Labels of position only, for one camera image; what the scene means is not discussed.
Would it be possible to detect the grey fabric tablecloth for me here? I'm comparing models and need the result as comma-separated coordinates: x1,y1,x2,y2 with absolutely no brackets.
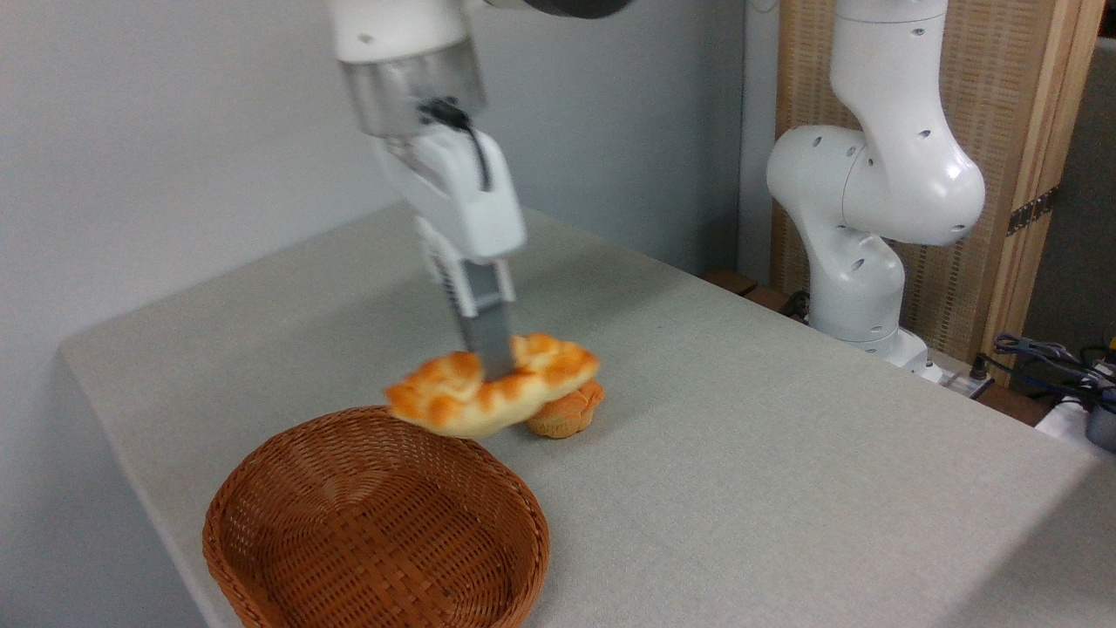
59,202,1116,628

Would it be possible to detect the long braided bread loaf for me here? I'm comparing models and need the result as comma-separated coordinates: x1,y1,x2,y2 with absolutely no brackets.
384,332,602,440

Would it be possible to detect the brown woven wicker basket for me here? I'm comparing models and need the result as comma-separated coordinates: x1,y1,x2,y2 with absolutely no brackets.
202,406,551,628

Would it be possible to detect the round knotted bread bun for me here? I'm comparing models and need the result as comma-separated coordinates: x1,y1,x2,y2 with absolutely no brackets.
525,379,606,440

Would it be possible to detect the white connector box with plug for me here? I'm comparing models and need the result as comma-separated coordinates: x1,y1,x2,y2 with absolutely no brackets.
940,353,997,400

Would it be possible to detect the grey-blue cable bundle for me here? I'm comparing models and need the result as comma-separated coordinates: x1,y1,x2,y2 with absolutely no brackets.
972,331,1116,411

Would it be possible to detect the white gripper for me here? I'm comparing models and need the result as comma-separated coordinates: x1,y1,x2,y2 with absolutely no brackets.
373,125,529,383

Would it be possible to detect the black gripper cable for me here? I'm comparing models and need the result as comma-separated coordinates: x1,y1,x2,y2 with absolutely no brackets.
418,98,492,192

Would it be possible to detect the black metal screen hinge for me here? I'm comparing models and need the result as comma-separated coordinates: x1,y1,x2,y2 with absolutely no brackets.
1007,186,1061,237

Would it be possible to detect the woven screen with wooden frame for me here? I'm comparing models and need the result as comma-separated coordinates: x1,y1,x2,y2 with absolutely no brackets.
772,0,1108,385

